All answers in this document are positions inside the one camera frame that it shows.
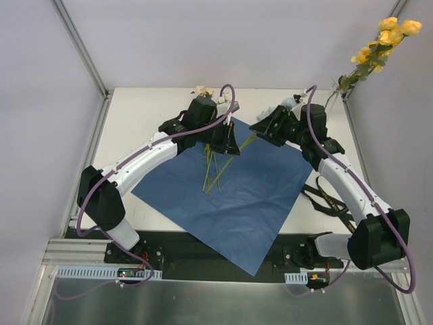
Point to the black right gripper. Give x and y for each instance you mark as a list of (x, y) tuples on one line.
[(277, 122)]

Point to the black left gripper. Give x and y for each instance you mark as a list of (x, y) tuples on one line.
[(220, 136)]

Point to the blue wrapping paper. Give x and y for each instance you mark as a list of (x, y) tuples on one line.
[(236, 207)]

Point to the black ribbon gold lettering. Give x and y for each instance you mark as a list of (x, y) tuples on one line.
[(334, 208)]

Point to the yellow flower bunch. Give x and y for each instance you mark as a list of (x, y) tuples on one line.
[(382, 47)]

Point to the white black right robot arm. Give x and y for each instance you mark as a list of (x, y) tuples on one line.
[(381, 232)]

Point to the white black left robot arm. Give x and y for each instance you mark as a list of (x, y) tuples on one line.
[(100, 191)]

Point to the clear glass vase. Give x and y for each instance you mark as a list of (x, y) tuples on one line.
[(330, 101)]

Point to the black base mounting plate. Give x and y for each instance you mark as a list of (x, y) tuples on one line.
[(302, 257)]

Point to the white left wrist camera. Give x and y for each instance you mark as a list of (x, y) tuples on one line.
[(223, 105)]

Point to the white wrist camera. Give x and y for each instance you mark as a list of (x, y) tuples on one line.
[(297, 100), (223, 105)]

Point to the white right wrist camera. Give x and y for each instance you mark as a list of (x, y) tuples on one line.
[(297, 100)]

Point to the left aluminium table rail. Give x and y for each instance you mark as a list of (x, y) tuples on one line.
[(90, 152)]

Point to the left aluminium frame post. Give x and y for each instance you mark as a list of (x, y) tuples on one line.
[(80, 47)]

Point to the aluminium frame post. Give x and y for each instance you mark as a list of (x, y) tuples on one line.
[(375, 47), (80, 47)]

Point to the right white cable duct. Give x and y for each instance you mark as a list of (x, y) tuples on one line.
[(296, 278)]

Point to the white cable duct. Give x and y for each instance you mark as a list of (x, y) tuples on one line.
[(296, 278), (107, 273)]

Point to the right aluminium frame post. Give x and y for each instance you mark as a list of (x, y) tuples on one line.
[(375, 47)]

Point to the front aluminium rail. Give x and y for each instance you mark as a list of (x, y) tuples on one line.
[(78, 252)]

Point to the left white cable duct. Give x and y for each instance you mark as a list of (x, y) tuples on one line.
[(107, 273)]

